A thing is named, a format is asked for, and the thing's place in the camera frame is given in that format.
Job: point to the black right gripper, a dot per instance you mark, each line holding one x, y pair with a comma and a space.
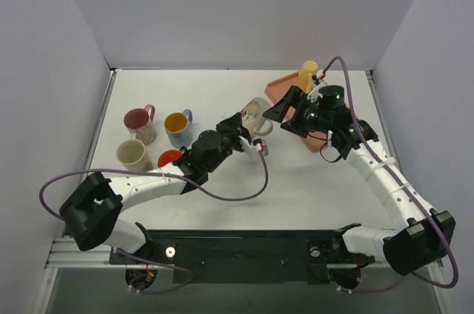
293, 112

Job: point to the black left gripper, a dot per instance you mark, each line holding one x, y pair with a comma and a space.
232, 129

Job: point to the seashell coral mug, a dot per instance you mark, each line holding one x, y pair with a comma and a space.
253, 120

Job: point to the yellow mug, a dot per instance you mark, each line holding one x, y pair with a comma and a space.
305, 74

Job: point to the blue butterfly mug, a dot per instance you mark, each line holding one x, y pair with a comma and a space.
178, 128

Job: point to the orange mug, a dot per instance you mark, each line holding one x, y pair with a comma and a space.
169, 156

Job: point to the pink floral mug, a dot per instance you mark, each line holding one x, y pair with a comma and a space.
139, 122

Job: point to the cream dragon pattern mug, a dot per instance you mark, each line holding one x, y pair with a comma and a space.
133, 155

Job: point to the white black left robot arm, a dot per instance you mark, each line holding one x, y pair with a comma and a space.
92, 212

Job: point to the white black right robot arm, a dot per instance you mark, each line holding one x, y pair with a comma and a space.
419, 233

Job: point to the pink plastic tray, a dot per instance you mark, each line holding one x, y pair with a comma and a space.
277, 90

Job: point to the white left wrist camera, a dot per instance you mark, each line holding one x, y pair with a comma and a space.
254, 149

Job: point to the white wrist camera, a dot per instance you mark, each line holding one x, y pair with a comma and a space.
314, 83
254, 149

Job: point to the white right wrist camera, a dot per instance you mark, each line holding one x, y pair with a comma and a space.
314, 83

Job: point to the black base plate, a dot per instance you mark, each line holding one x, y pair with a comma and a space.
254, 256

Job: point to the aluminium rail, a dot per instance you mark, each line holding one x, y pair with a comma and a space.
64, 253

